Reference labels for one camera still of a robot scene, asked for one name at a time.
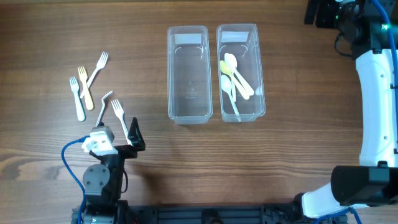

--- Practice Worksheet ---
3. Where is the white thick-handled spoon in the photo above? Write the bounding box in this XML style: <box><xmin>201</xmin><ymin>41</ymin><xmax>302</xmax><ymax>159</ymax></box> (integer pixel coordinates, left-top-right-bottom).
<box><xmin>226</xmin><ymin>53</ymin><xmax>254</xmax><ymax>96</ymax></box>

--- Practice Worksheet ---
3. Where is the white thin spoon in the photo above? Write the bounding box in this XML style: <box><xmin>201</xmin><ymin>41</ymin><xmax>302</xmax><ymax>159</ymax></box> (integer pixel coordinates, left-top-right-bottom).
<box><xmin>221</xmin><ymin>75</ymin><xmax>241</xmax><ymax>122</ymax></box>

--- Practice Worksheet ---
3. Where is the yellow plastic spoon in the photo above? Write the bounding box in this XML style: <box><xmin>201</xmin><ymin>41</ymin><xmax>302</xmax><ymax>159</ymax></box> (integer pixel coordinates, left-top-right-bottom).
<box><xmin>220</xmin><ymin>60</ymin><xmax>250</xmax><ymax>100</ymax></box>

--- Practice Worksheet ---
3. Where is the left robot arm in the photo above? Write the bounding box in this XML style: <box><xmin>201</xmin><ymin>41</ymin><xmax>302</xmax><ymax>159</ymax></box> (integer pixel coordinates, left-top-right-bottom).
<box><xmin>79</xmin><ymin>118</ymin><xmax>146</xmax><ymax>223</ymax></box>

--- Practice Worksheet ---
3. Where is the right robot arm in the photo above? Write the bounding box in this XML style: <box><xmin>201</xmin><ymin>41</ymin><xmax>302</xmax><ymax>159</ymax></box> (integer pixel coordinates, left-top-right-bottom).
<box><xmin>292</xmin><ymin>0</ymin><xmax>397</xmax><ymax>223</ymax></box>

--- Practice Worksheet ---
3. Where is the left clear plastic container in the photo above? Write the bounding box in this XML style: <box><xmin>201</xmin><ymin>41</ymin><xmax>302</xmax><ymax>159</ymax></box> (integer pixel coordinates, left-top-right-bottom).
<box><xmin>167</xmin><ymin>26</ymin><xmax>213</xmax><ymax>125</ymax></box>

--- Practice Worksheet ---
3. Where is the clear plastic container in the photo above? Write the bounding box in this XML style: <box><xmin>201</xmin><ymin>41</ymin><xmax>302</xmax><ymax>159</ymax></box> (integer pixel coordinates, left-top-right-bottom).
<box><xmin>167</xmin><ymin>26</ymin><xmax>213</xmax><ymax>125</ymax></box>
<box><xmin>216</xmin><ymin>24</ymin><xmax>266</xmax><ymax>123</ymax></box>

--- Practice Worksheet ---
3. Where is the right clear plastic container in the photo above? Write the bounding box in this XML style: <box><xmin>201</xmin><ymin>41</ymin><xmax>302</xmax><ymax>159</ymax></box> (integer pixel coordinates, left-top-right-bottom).
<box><xmin>216</xmin><ymin>24</ymin><xmax>266</xmax><ymax>123</ymax></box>

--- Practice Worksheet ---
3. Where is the white fork near gripper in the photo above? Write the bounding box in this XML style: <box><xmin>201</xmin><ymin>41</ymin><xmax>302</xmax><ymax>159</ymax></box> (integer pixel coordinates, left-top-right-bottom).
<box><xmin>111</xmin><ymin>99</ymin><xmax>132</xmax><ymax>145</ymax></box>

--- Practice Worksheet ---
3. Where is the bent white plastic fork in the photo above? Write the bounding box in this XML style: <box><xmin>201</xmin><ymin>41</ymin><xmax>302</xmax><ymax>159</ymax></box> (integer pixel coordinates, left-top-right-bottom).
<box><xmin>96</xmin><ymin>91</ymin><xmax>113</xmax><ymax>126</ymax></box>

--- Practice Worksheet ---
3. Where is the light blue plastic fork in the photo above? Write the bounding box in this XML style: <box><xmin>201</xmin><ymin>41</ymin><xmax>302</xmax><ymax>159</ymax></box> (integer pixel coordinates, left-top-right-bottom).
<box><xmin>70</xmin><ymin>77</ymin><xmax>86</xmax><ymax>121</ymax></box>

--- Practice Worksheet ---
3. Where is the yellow plastic fork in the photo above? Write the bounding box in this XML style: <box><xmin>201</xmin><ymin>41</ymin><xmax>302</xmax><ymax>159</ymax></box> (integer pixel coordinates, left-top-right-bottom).
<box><xmin>78</xmin><ymin>66</ymin><xmax>94</xmax><ymax>110</ymax></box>

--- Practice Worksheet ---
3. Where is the white fork top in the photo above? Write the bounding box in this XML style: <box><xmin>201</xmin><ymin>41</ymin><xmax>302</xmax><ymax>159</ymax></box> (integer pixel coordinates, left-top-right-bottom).
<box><xmin>87</xmin><ymin>52</ymin><xmax>109</xmax><ymax>88</ymax></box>

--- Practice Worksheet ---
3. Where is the left blue cable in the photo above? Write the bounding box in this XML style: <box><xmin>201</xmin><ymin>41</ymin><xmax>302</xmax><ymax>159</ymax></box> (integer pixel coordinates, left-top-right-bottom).
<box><xmin>60</xmin><ymin>135</ymin><xmax>91</xmax><ymax>224</ymax></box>

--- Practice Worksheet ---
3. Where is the blue cable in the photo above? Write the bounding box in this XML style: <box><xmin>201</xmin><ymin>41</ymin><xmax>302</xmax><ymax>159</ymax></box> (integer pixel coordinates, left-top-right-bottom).
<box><xmin>313</xmin><ymin>0</ymin><xmax>398</xmax><ymax>224</ymax></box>
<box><xmin>60</xmin><ymin>135</ymin><xmax>91</xmax><ymax>224</ymax></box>

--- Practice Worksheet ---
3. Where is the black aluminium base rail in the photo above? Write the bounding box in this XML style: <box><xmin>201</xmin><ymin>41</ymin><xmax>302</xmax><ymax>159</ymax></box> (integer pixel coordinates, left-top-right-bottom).
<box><xmin>81</xmin><ymin>203</ymin><xmax>315</xmax><ymax>224</ymax></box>

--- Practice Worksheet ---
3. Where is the right blue cable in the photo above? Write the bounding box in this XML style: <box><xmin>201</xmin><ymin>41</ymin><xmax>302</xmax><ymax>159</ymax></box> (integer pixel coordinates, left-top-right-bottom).
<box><xmin>313</xmin><ymin>0</ymin><xmax>398</xmax><ymax>224</ymax></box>

